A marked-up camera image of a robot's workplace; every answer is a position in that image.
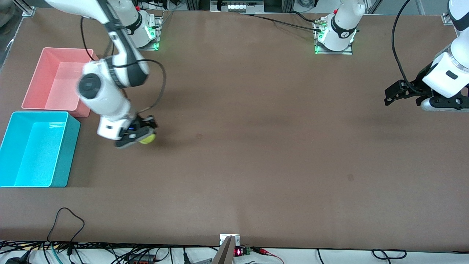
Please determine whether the black flat cable loop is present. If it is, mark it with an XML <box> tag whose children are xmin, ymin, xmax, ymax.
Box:
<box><xmin>372</xmin><ymin>249</ymin><xmax>407</xmax><ymax>259</ymax></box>

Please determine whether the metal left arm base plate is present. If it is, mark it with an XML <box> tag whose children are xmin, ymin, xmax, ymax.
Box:
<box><xmin>314</xmin><ymin>18</ymin><xmax>353</xmax><ymax>55</ymax></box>

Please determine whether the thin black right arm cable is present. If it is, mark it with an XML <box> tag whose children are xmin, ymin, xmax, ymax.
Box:
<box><xmin>81</xmin><ymin>16</ymin><xmax>166</xmax><ymax>113</ymax></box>

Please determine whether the red clip lead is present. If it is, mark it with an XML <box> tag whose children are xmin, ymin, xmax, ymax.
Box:
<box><xmin>253</xmin><ymin>247</ymin><xmax>284</xmax><ymax>264</ymax></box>

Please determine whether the black looped table cable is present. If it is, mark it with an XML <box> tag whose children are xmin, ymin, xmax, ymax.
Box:
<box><xmin>47</xmin><ymin>208</ymin><xmax>85</xmax><ymax>254</ymax></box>

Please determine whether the pink plastic bin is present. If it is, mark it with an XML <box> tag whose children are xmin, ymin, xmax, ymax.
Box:
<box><xmin>22</xmin><ymin>47</ymin><xmax>99</xmax><ymax>118</ymax></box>

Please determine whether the silver lit device box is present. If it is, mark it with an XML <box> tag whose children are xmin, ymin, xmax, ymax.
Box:
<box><xmin>211</xmin><ymin>0</ymin><xmax>264</xmax><ymax>13</ymax></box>

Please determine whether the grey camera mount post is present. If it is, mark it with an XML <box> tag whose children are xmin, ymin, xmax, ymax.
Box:
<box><xmin>212</xmin><ymin>236</ymin><xmax>236</xmax><ymax>264</ymax></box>

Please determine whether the black cable to arm base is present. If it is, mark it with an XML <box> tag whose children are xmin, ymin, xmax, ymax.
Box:
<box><xmin>238</xmin><ymin>13</ymin><xmax>323</xmax><ymax>32</ymax></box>

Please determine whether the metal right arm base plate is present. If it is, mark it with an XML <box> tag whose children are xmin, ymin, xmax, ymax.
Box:
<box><xmin>137</xmin><ymin>15</ymin><xmax>163</xmax><ymax>51</ymax></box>

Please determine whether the blue plastic bin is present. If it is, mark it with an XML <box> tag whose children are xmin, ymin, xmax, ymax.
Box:
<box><xmin>0</xmin><ymin>111</ymin><xmax>81</xmax><ymax>188</ymax></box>

